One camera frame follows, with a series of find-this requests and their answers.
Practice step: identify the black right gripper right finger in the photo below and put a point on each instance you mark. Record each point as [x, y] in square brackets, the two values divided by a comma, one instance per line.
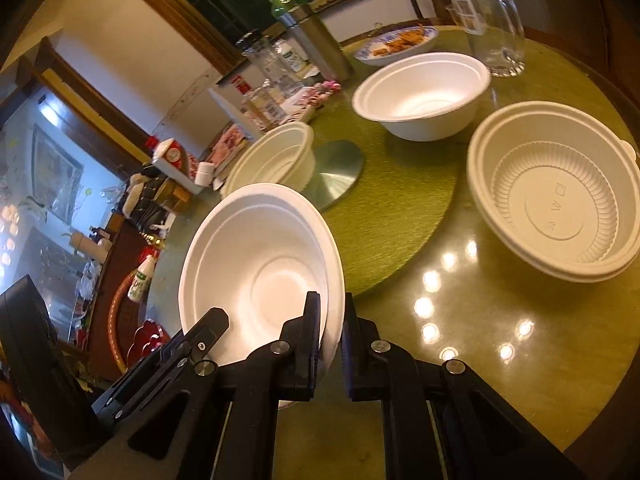
[442, 421]

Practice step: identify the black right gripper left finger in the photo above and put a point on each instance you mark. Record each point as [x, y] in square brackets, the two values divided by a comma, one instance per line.
[197, 419]

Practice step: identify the large red wedding plate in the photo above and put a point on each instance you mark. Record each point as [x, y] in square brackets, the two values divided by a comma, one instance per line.
[148, 337]

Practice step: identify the white foam bowl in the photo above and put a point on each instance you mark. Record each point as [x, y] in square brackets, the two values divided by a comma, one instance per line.
[426, 98]
[256, 256]

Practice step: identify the cream ribbed plastic bowl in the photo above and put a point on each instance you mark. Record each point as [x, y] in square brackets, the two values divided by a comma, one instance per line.
[559, 188]

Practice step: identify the small cream plastic bowl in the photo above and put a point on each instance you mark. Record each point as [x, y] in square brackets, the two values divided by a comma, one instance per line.
[284, 156]

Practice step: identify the white green milk bottle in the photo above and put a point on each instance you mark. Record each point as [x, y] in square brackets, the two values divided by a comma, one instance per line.
[142, 279]

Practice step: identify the white thermos mug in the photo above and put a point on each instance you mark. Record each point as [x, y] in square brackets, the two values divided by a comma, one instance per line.
[88, 247]

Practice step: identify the black fur-trimmed jacket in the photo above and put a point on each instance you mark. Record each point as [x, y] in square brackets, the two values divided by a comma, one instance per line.
[138, 204]

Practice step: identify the green round table mat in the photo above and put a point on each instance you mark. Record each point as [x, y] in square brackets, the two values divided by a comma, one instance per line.
[405, 188]

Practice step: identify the amber glass jar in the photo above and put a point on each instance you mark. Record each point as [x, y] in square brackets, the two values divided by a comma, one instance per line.
[173, 197]

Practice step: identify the small white cup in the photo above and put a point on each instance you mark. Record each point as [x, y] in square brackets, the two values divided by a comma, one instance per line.
[205, 174]

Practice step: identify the white red liquor bottle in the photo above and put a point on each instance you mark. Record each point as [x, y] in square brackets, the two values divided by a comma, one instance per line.
[175, 162]

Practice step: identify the silver turntable disc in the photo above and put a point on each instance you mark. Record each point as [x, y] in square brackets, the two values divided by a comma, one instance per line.
[337, 167]

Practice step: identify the book with pink cloth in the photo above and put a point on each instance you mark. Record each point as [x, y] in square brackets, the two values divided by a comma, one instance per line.
[231, 140]

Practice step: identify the clear square liquor bottle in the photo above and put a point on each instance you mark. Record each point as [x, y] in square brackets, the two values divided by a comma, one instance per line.
[267, 108]

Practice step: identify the pink wrapped candies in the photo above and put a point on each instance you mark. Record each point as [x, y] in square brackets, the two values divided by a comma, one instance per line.
[316, 95]

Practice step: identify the blue white food plate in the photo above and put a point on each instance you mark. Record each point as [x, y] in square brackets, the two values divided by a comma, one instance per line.
[397, 45]

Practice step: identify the stainless steel thermos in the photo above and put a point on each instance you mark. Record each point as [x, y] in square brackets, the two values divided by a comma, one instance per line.
[318, 43]

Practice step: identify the clear glass bottle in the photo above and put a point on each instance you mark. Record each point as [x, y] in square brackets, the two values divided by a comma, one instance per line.
[257, 48]

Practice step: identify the clear glass pitcher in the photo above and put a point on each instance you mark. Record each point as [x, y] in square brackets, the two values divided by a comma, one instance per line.
[495, 33]

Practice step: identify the green plastic bottle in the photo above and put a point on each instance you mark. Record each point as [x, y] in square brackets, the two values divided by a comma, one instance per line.
[282, 0]

